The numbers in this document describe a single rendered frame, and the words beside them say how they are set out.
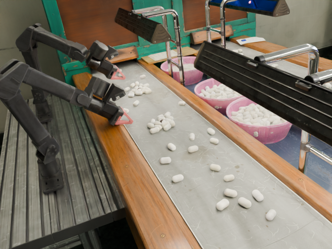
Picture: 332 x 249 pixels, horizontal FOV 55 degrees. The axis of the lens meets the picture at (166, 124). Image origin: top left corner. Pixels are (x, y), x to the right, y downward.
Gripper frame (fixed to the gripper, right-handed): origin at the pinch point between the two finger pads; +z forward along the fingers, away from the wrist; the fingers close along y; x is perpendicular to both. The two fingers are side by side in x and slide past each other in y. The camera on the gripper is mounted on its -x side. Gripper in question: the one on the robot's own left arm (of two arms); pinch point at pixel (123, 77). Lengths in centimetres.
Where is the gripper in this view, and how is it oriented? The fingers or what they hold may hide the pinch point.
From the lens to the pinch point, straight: 162.4
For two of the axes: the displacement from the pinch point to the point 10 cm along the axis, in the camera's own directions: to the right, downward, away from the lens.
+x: -5.0, 8.4, 1.9
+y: -3.7, -4.1, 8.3
